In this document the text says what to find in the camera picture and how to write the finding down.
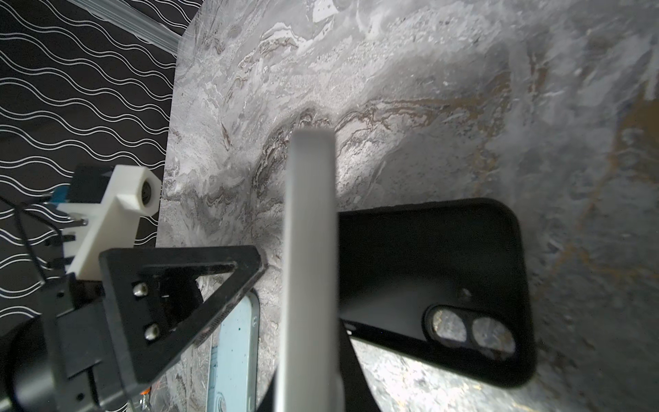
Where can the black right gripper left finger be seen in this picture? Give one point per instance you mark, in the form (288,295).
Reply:
(268,402)

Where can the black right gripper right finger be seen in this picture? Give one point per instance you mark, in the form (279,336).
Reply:
(357,394)

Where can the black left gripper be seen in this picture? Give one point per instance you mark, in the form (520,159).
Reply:
(158,302)

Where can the white smartphone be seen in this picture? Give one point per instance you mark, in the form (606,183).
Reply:
(307,378)

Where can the black phone case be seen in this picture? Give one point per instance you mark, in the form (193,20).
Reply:
(444,283)

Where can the light blue phone case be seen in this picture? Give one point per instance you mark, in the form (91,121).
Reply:
(232,380)

